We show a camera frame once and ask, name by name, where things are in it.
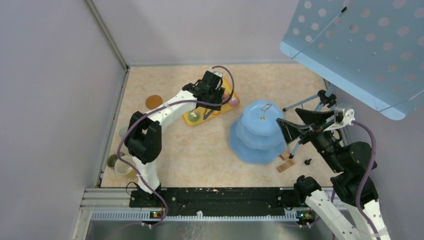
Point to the blue metal tripod stand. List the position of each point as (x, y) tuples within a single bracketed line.
[(326, 97)]

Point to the white cable duct strip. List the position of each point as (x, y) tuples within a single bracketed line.
[(147, 216)]

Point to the light brown round coaster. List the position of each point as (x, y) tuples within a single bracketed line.
[(153, 101)]

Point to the small black knob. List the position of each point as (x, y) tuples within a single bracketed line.
[(308, 162)]

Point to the small wooden block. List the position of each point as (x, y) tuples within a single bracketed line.
[(284, 155)]

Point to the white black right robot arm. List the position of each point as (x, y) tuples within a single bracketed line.
[(352, 163)]

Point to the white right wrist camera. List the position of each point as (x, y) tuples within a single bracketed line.
[(344, 114)]

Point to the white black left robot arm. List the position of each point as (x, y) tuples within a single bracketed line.
[(143, 138)]

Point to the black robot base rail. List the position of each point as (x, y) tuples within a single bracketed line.
[(220, 201)]

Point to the blue three-tier cake stand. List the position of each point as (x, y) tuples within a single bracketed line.
[(255, 137)]

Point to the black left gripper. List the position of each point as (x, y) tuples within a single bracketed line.
[(219, 92)]

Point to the olive green cup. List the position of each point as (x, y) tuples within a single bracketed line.
[(112, 159)]

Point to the blue perforated board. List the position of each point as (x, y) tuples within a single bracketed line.
[(371, 49)]

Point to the metal food tongs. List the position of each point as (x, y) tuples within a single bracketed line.
[(225, 99)]

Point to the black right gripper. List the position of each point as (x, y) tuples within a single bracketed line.
[(290, 131)]

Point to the grey mug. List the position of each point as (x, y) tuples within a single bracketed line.
[(122, 131)]

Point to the cream white cup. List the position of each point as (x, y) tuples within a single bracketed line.
[(121, 168)]

